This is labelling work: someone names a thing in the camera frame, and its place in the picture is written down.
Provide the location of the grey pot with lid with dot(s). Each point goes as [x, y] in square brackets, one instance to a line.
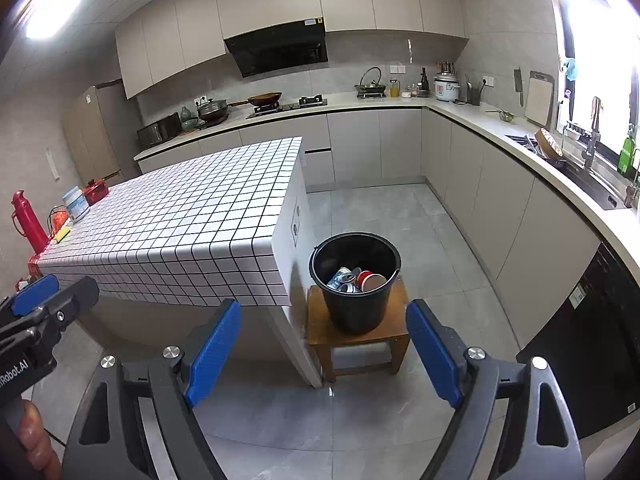
[212, 110]

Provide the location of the dish rack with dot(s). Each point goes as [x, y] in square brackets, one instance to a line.
[547, 146]

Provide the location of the black wok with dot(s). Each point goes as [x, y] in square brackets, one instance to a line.
[265, 98]

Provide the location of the white kitchen island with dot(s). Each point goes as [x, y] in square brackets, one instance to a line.
[287, 260]

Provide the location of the red cooking pot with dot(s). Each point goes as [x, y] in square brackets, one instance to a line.
[96, 192]

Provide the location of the black microwave oven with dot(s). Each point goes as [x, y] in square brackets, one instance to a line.
[159, 130]

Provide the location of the red thermos jug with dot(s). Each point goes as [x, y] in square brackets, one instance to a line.
[27, 222]

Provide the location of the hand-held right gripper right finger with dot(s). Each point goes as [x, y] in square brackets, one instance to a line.
[432, 355]

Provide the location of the white and blue canister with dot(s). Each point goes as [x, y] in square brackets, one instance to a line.
[76, 205]

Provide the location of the white checkered tablecloth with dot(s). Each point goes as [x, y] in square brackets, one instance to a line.
[175, 230]

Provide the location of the person's left hand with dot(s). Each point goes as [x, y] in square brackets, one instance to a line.
[35, 440]

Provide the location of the ceiling light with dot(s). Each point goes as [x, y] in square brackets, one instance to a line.
[55, 10]

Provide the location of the metal kettle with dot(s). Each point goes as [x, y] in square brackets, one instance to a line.
[371, 89]

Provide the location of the dark glass bottle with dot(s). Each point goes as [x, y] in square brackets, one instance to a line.
[424, 85]

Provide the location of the beige refrigerator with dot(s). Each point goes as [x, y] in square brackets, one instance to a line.
[92, 130]

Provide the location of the small printed tin can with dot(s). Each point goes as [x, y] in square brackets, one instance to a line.
[351, 288]

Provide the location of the green detergent bottle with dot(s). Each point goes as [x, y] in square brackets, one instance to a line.
[627, 154]

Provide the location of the blue hanging cloth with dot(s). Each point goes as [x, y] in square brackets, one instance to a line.
[569, 67]

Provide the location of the black utensil holder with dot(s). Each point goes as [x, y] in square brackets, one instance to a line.
[474, 94]

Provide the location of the metal faucet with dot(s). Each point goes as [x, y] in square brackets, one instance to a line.
[592, 135]

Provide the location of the window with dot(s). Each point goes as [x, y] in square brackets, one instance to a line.
[600, 35]

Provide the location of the large printed tin can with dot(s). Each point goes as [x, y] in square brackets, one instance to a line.
[340, 277]

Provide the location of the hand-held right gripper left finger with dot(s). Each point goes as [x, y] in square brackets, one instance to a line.
[212, 355]

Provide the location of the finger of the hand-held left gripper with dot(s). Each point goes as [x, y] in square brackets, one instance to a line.
[75, 300]
[35, 295]

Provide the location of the chopstick holder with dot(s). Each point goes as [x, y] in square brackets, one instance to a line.
[446, 67]

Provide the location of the hanging cleaver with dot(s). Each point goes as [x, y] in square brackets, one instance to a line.
[518, 87]

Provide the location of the red paper cup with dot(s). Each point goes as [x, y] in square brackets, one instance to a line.
[371, 281]

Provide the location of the lower kitchen cabinets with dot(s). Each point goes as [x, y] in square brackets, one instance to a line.
[475, 175]

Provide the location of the red snack packet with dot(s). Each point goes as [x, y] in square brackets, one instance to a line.
[60, 220]

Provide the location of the white rice cooker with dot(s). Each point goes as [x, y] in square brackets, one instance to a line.
[446, 89]

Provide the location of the black gas stove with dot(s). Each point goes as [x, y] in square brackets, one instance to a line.
[287, 107]

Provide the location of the white wall switch panel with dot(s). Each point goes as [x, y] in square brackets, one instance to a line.
[53, 164]

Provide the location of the small wooden stool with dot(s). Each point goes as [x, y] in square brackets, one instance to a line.
[320, 330]

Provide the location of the black plastic bucket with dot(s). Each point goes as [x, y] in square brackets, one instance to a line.
[355, 315]

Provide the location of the yellow oil bottle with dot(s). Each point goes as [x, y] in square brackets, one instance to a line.
[394, 90]

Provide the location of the white cutting board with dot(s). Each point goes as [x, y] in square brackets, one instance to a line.
[540, 99]

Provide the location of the yellow green scouring sponge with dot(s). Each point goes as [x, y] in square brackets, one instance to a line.
[63, 235]

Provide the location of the black range hood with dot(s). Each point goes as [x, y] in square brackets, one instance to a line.
[277, 52]

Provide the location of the kitchen sink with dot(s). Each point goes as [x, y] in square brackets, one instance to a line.
[595, 187]

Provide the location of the island socket panel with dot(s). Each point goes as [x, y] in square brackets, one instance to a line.
[296, 222]

